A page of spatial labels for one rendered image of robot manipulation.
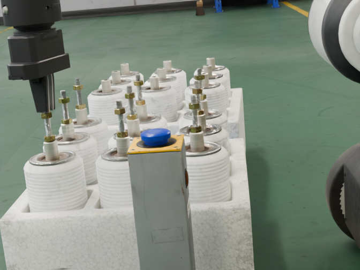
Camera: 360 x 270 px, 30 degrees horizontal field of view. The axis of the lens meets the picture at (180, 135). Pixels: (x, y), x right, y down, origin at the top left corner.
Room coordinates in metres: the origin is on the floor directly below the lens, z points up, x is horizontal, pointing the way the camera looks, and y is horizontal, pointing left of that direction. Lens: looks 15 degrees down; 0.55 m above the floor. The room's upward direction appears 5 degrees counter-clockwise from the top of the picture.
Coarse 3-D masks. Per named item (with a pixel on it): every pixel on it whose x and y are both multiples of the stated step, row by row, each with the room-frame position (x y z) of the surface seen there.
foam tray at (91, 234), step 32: (96, 192) 1.07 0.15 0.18; (0, 224) 0.98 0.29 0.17; (32, 224) 0.97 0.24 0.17; (64, 224) 0.97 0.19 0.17; (96, 224) 0.97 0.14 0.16; (128, 224) 0.96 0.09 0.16; (192, 224) 0.95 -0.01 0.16; (224, 224) 0.95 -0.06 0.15; (32, 256) 0.98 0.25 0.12; (64, 256) 0.97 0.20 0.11; (96, 256) 0.97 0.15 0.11; (128, 256) 0.96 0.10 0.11; (224, 256) 0.95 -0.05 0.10
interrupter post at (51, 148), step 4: (56, 140) 1.05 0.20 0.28; (44, 144) 1.04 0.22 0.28; (48, 144) 1.04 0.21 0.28; (52, 144) 1.04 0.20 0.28; (56, 144) 1.05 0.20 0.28; (44, 148) 1.04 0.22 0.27; (48, 148) 1.04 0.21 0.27; (52, 148) 1.04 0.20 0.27; (56, 148) 1.04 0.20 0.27; (48, 152) 1.04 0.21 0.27; (52, 152) 1.04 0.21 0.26; (56, 152) 1.04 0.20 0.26; (48, 156) 1.04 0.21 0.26; (52, 156) 1.04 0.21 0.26; (56, 156) 1.04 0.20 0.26; (48, 160) 1.04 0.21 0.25; (52, 160) 1.04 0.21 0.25
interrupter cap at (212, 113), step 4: (188, 112) 1.28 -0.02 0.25; (208, 112) 1.28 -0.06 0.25; (212, 112) 1.27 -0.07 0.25; (216, 112) 1.26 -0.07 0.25; (220, 112) 1.26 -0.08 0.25; (184, 116) 1.25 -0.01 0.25; (188, 116) 1.25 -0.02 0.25; (208, 116) 1.24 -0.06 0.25; (212, 116) 1.23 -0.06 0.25; (216, 116) 1.24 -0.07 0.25
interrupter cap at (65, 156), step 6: (60, 150) 1.08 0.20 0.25; (66, 150) 1.08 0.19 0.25; (36, 156) 1.06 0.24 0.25; (42, 156) 1.06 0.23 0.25; (60, 156) 1.06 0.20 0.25; (66, 156) 1.05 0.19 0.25; (72, 156) 1.04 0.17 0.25; (30, 162) 1.03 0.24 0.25; (36, 162) 1.03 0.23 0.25; (42, 162) 1.02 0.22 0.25; (48, 162) 1.02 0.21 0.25; (54, 162) 1.01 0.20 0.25; (60, 162) 1.02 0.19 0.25
